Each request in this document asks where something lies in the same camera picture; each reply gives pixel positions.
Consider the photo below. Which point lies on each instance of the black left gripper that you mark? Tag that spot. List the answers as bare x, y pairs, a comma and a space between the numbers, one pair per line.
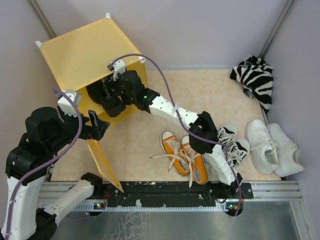
96, 130

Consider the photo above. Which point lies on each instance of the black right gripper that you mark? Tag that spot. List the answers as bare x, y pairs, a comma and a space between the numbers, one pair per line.
119, 79

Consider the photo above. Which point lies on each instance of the black shoe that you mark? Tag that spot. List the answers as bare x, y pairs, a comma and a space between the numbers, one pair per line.
110, 102
97, 92

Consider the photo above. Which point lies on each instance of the yellow cabinet door panel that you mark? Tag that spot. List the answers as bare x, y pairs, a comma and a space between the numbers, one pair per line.
103, 164

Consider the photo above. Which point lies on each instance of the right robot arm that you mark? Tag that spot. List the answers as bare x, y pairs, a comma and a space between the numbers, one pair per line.
202, 132

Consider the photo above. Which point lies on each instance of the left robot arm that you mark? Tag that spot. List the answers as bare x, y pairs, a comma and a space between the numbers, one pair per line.
48, 130

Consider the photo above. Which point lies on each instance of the yellow shoe cabinet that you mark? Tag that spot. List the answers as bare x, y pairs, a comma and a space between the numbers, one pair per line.
80, 57

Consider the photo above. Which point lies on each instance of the orange sneaker left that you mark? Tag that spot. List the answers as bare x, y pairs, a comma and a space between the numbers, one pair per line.
172, 150

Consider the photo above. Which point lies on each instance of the orange sneaker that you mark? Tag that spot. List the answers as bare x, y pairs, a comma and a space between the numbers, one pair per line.
196, 163
172, 150

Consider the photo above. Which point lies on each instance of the orange sneaker right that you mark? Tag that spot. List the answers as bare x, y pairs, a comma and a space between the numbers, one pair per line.
196, 163

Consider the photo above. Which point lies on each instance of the black white sneaker left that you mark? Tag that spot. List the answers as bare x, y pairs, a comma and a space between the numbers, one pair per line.
227, 134

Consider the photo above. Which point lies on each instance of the black white sneaker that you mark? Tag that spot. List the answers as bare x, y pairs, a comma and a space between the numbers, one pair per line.
238, 152
227, 134

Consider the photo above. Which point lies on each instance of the black white sneaker right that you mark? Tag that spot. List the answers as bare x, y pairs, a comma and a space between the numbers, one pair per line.
238, 152

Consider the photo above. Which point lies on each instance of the zebra striped cloth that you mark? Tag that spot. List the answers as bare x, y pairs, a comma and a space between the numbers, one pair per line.
255, 76

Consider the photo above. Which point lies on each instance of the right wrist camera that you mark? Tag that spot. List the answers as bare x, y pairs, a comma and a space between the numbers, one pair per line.
118, 67

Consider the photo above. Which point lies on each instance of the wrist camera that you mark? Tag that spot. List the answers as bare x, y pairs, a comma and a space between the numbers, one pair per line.
118, 67
70, 102

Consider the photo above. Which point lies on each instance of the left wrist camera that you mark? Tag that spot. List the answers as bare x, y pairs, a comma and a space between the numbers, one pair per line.
70, 102

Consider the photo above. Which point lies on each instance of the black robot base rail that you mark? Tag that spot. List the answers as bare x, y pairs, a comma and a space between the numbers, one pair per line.
169, 196

